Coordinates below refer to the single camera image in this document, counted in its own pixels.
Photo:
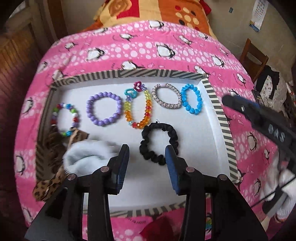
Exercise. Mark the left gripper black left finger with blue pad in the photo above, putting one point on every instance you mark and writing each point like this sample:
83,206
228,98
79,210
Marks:
61,217

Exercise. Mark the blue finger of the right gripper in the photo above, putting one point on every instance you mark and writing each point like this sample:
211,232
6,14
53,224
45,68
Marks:
244,106

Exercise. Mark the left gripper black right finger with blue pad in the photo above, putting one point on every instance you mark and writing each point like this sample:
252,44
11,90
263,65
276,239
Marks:
232,217

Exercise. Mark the brown scrunchie leopard bow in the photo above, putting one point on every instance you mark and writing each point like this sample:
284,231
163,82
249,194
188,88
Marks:
55,149

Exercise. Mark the white fluffy scrunchie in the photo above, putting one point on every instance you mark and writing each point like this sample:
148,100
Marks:
85,157

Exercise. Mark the black scrunchie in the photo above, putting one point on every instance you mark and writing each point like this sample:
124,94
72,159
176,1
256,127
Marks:
151,155

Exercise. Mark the white gloved right hand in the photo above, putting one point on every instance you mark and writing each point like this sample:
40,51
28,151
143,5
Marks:
279,175

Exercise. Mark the black phone on bed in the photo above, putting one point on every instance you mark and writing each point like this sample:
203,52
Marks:
258,97

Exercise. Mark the white patterned garment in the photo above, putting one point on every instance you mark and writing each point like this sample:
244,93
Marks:
271,87

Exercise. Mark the wooden chair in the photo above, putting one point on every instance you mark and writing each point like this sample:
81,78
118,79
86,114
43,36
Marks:
253,60

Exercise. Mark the red velvet bow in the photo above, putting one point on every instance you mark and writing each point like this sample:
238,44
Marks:
159,229

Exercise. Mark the striped white tray box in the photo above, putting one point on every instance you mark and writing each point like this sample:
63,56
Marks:
205,141

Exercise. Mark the orange floral pillow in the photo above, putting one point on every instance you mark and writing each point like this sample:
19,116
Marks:
190,14

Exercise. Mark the pink penguin blanket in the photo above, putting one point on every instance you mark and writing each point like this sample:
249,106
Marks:
143,47

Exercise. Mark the wooden headboard panel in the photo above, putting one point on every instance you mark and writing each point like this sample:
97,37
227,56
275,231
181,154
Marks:
28,29

